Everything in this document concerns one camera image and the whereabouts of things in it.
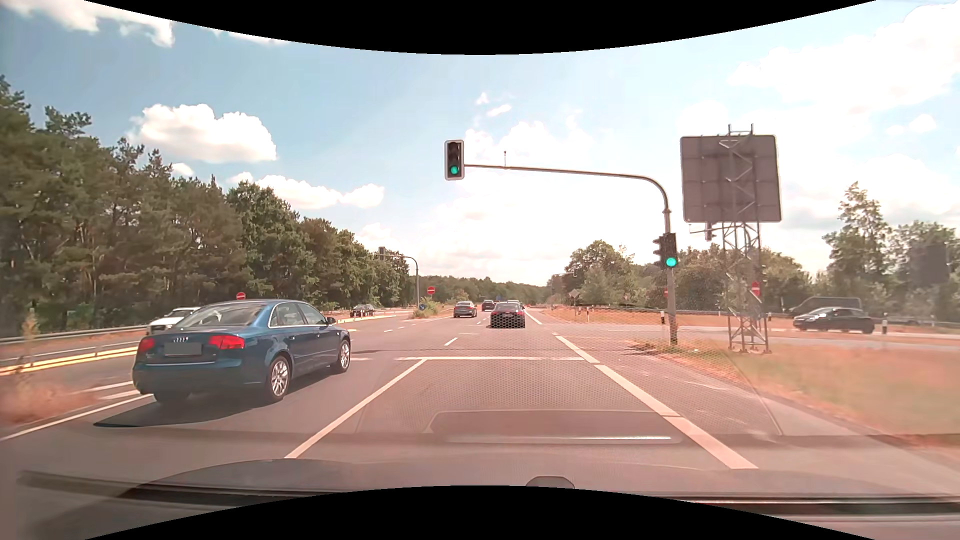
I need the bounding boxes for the grey asphalt road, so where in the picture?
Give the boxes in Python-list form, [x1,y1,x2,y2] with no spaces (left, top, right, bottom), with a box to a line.
[0,306,960,498]

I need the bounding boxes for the car's own bonnet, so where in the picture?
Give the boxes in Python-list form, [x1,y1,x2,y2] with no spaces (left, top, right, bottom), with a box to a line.
[15,457,960,519]

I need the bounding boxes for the road markings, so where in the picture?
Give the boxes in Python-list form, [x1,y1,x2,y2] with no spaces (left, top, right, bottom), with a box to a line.
[0,309,760,471]

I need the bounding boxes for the blue saloon car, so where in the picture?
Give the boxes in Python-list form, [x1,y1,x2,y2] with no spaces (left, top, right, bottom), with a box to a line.
[132,299,353,405]

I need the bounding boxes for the group of trees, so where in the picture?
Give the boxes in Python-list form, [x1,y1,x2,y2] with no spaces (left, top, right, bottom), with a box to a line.
[547,182,960,322]

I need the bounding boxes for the white car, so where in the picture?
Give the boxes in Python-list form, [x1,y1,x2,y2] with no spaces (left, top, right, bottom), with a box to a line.
[147,306,202,336]

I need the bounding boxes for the wood of tall trees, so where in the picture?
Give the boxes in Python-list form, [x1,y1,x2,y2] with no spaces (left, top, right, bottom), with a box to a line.
[0,75,552,339]

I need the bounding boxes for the dark van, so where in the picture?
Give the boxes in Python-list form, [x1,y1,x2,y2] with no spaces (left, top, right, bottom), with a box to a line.
[788,296,864,317]

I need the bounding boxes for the black car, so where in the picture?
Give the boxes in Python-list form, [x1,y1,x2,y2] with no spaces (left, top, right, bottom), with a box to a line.
[792,306,876,335]

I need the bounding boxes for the dry grass verge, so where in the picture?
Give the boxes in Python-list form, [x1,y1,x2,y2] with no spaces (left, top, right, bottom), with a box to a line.
[551,306,960,444]

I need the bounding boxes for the dry grass median strip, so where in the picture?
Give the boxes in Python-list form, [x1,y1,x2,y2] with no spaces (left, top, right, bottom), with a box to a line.
[0,330,151,430]

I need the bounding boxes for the large sign on lattice frame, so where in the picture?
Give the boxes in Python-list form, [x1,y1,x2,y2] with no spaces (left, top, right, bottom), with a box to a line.
[679,124,783,354]

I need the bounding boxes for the metal guard rail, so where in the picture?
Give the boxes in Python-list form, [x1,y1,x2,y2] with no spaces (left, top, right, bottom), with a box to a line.
[555,303,960,330]
[0,324,150,348]

